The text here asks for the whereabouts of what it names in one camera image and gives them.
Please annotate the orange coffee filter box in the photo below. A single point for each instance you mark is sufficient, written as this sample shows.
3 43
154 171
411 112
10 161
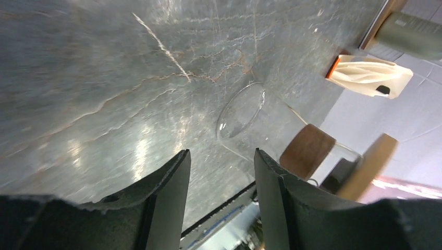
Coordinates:
369 76

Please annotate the green paper cup stack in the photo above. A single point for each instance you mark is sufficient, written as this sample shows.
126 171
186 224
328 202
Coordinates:
411 35

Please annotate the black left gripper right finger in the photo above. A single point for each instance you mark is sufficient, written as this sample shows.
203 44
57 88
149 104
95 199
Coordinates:
298 215

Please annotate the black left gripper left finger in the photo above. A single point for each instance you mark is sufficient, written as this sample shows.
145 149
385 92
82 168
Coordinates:
145 215

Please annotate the white wire shelf rack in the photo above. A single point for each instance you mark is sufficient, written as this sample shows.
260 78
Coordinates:
387 8

